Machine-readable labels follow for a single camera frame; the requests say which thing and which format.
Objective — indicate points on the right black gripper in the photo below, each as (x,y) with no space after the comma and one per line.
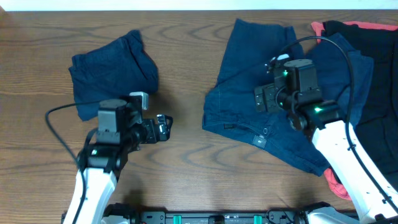
(269,92)

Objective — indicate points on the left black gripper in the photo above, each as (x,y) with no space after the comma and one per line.
(160,128)

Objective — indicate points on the dark blue garment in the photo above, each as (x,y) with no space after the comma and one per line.
(112,71)

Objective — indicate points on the dark blue denim shorts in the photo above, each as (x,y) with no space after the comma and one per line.
(344,75)

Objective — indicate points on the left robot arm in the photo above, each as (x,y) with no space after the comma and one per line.
(121,129)

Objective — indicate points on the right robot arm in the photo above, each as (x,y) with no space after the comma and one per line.
(295,90)

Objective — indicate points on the black garment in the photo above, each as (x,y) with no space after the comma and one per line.
(377,129)

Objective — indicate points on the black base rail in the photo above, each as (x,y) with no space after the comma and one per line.
(271,216)

